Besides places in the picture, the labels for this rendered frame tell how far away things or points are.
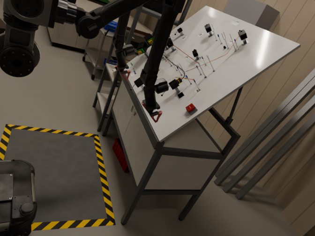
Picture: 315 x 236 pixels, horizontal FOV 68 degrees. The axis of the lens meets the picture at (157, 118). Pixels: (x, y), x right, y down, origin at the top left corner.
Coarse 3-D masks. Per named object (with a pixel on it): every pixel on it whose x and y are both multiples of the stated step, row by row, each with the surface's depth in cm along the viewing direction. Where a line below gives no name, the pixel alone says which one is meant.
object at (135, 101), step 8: (128, 80) 214; (128, 88) 207; (136, 96) 191; (136, 104) 186; (144, 112) 173; (144, 120) 168; (144, 128) 166; (152, 128) 158; (152, 136) 154; (152, 144) 152; (160, 144) 149
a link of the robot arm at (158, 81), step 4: (148, 80) 112; (152, 80) 113; (156, 80) 120; (160, 80) 120; (164, 80) 120; (144, 84) 118; (148, 84) 113; (152, 84) 114; (156, 84) 117; (160, 84) 119; (164, 84) 120; (148, 88) 115; (152, 88) 116; (160, 88) 120; (164, 88) 120; (168, 88) 122; (160, 92) 121
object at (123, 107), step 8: (120, 88) 241; (120, 96) 237; (128, 96) 216; (120, 104) 233; (128, 104) 213; (120, 112) 229; (128, 112) 210; (120, 120) 226; (128, 120) 207; (120, 128) 223
